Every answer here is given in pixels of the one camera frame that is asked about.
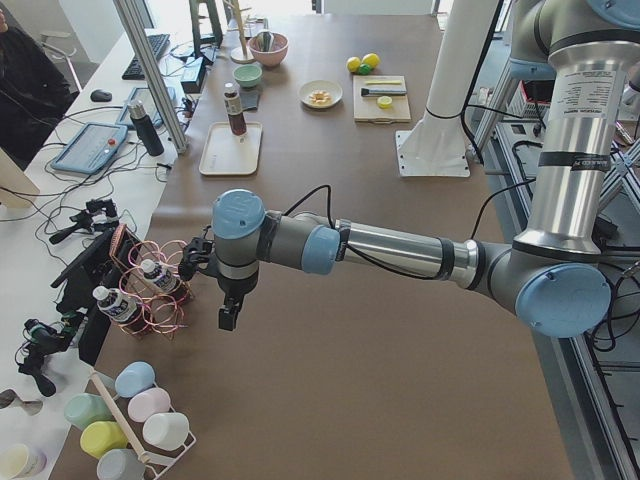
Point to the racked tea bottle upper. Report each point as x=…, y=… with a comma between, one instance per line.
x=161, y=277

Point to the grey cup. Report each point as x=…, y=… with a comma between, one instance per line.
x=120, y=464

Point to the yellow lemon near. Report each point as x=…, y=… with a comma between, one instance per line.
x=353, y=63

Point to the blue teach pendant near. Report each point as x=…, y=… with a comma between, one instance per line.
x=91, y=149

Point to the standing dark tea bottle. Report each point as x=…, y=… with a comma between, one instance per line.
x=234, y=109

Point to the glazed twisted donut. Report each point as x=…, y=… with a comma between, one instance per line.
x=320, y=98

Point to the yellow lemon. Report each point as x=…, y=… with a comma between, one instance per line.
x=372, y=60
x=353, y=63

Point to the white camera post base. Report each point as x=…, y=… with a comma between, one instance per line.
x=436, y=146

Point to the steel ice scoop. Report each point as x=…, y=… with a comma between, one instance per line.
x=264, y=38

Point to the blue teach pendant far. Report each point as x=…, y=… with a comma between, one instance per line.
x=143, y=95

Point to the steel black-tipped rod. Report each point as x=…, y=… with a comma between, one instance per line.
x=379, y=92

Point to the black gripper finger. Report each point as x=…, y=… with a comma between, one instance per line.
x=227, y=317

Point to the aluminium frame post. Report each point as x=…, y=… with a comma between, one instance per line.
x=131, y=21

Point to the racked tea bottle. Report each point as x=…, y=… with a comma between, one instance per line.
x=161, y=277
x=125, y=310

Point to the mint green bowl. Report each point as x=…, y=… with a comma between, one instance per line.
x=248, y=76

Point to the copper wire bottle rack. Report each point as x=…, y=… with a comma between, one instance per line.
x=162, y=313

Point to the cream cup on desk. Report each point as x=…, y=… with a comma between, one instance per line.
x=22, y=461

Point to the racked tea bottle lower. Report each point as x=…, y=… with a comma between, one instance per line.
x=125, y=310

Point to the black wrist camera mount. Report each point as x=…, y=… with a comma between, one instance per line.
x=198, y=257

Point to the cream rabbit tray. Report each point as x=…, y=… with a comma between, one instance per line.
x=226, y=154

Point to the green lime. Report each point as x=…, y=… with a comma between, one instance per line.
x=364, y=69

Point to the lilac pink cup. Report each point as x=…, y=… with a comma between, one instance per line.
x=147, y=403

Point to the grey folded cloth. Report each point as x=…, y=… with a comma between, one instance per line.
x=250, y=99

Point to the pink ice bowl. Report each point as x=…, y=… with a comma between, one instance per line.
x=272, y=57

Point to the blue teach pendant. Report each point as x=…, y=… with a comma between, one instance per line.
x=143, y=95
x=91, y=149

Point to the half lemon slice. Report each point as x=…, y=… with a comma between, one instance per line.
x=384, y=102

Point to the black thermos bottle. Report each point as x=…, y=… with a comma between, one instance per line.
x=145, y=129

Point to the white round plate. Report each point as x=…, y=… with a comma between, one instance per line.
x=333, y=88

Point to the black computer mouse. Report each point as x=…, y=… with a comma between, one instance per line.
x=100, y=96

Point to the mint green cup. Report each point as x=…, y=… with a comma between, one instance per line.
x=84, y=409

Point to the black power adapter box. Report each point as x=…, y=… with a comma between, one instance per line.
x=193, y=75

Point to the white cup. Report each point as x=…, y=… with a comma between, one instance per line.
x=167, y=431

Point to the yellow green cup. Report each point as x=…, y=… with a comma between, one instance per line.
x=102, y=436

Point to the yellow plastic knife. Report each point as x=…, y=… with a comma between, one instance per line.
x=383, y=81

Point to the light blue cup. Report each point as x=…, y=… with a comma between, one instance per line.
x=135, y=378

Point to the white cup rack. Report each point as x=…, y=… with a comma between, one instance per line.
x=158, y=463

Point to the wooden cutting board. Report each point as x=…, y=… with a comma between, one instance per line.
x=366, y=109

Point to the wooden mug tree stand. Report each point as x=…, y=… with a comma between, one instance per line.
x=241, y=54

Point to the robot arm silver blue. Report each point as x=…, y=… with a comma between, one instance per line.
x=547, y=276

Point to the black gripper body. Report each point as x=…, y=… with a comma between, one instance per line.
x=236, y=289

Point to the yellow lemon far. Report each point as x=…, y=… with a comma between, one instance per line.
x=372, y=60

